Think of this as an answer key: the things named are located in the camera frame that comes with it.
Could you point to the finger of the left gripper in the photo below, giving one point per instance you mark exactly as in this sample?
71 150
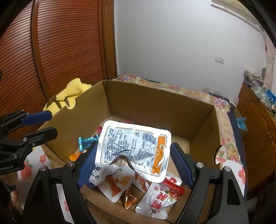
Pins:
40 137
37 118

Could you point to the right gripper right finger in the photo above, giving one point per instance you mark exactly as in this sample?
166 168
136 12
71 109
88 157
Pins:
183 163

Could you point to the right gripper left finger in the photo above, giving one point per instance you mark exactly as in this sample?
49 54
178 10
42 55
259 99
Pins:
85 165

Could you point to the orange white chicken feet pouch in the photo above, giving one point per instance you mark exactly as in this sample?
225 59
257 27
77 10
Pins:
75 156

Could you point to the blue foil candy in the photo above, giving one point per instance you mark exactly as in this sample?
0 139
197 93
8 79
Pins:
86 143

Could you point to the white silver printed pouch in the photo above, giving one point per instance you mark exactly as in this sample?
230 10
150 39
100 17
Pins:
145 148

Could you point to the small orange snack packet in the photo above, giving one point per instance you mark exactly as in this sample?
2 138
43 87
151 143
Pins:
127 199

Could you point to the white floral bed blanket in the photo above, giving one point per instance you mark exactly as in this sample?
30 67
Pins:
42 204

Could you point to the white orange snack pouch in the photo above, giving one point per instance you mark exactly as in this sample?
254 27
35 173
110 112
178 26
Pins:
115 179

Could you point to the brown cardboard box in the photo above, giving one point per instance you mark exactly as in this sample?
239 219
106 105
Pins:
92 110

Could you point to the white red snack pouch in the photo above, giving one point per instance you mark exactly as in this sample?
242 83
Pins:
160 196

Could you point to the yellow pikachu plush toy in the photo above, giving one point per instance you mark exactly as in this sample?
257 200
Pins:
67 97

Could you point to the wooden sideboard cabinet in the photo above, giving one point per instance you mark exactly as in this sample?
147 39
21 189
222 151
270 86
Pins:
259 140

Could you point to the wooden slatted wardrobe door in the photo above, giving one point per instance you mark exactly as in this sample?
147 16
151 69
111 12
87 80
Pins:
46 44

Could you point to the blue tissue pack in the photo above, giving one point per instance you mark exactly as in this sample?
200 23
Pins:
271 97

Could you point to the beige curtain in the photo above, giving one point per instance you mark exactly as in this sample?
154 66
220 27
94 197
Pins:
269 79

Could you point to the white air conditioner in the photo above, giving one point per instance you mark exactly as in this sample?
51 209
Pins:
235 8

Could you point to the white wall switch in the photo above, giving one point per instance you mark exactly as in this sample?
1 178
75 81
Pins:
219 60

